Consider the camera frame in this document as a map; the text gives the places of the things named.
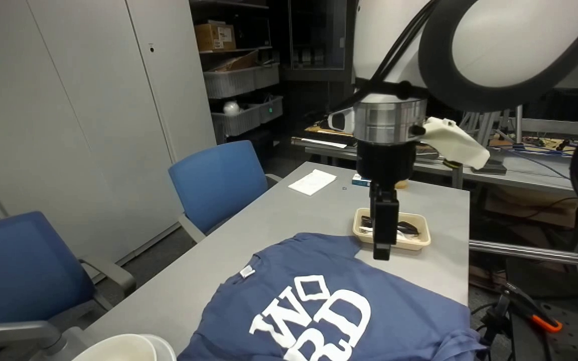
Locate orange handled black clamp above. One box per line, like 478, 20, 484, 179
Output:
496, 279, 566, 336

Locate black plastic utensils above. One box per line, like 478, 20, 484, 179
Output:
360, 214, 422, 237

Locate small white round object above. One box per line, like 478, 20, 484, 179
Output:
220, 100, 245, 119

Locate blue printed t-shirt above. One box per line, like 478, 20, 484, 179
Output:
176, 231, 487, 361

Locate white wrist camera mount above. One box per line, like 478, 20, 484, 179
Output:
410, 115, 492, 172

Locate white paper sheet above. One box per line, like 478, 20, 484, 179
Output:
286, 169, 340, 196

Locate white bowl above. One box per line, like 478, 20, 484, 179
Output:
72, 333, 178, 361

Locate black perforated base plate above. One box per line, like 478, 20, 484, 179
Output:
507, 302, 578, 361

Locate grey plastic storage bin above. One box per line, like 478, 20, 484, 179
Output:
203, 61, 283, 103
210, 94, 284, 143

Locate white cabinet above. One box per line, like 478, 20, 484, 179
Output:
0, 0, 219, 268

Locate aluminium rail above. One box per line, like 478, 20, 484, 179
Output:
468, 199, 578, 284

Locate brown cardboard box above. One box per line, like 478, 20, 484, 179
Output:
193, 19, 239, 54

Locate dark glass door cabinet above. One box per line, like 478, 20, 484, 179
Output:
280, 0, 358, 86

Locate blue office chair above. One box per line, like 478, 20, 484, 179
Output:
0, 210, 139, 361
167, 138, 280, 244

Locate small black tripod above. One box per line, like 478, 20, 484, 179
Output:
475, 292, 515, 361

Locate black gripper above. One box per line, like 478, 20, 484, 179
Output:
356, 138, 419, 263

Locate beige plastic tray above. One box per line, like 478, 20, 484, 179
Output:
352, 204, 434, 252

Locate dark metal shelf unit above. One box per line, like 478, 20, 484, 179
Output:
188, 0, 288, 147

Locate grey workbench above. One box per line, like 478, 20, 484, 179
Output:
288, 117, 578, 203

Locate flat cardboard pile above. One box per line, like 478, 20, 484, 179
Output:
303, 111, 358, 147

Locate aluminium frame struts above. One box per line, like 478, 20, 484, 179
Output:
466, 109, 526, 177

